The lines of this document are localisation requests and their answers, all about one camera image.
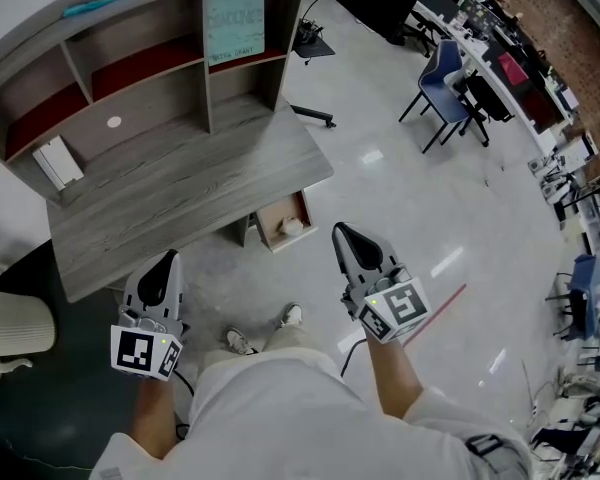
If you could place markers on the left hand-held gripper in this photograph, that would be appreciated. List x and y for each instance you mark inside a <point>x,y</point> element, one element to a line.
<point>132,350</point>

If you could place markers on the white cylindrical object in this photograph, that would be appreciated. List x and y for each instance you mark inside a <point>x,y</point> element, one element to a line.
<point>290,226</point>

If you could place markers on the black standing desk frame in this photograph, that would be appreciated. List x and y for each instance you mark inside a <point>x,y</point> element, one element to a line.
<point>315,114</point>

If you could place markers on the blue chair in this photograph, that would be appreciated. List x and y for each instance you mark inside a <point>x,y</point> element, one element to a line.
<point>442,88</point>

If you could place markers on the person's white shirt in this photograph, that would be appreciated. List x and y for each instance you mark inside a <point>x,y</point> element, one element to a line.
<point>290,428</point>

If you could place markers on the wooden drawer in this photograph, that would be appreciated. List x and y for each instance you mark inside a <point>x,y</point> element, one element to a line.
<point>272,220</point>

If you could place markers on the person's left forearm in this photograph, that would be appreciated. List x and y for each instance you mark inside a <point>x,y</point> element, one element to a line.
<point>154,418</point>

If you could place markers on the black equipment base plate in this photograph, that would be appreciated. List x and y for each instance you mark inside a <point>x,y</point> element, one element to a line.
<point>316,48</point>

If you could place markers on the teal poster board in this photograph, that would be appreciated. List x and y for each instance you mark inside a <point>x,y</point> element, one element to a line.
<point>236,23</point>

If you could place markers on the grey wooden hutch desk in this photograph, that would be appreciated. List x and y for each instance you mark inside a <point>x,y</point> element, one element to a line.
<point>180,183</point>

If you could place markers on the person's left white shoe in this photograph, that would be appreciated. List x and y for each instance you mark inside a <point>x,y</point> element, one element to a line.
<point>239,342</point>

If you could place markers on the blue table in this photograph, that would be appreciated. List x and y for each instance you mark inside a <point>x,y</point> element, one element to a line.
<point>590,293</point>

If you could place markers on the person's white shoe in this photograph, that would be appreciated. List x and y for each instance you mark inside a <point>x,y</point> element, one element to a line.
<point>292,314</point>
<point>239,342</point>

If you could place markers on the black office chair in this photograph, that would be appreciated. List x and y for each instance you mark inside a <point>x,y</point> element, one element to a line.
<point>487,100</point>

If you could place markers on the person's right white shoe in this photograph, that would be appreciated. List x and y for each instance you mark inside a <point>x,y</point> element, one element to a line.
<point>292,314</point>

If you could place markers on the person's right forearm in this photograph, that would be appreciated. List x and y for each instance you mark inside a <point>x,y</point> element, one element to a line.
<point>392,383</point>

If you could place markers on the teal strip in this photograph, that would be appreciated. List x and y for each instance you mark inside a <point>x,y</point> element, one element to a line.
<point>100,2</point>

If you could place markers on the dark green rug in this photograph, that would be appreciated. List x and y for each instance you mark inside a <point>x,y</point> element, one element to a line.
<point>55,393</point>

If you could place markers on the white box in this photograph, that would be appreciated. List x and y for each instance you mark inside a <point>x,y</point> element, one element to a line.
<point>57,163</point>

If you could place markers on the long white desk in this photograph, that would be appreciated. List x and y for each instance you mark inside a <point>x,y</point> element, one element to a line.
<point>500,93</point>

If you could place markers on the red bag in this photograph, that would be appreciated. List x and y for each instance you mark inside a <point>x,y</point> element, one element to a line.
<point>512,68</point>

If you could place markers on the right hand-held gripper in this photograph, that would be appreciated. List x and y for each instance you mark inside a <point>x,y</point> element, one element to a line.
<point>402,305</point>

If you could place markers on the white ribbed armchair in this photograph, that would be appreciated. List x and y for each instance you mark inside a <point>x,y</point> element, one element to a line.
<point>10,323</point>

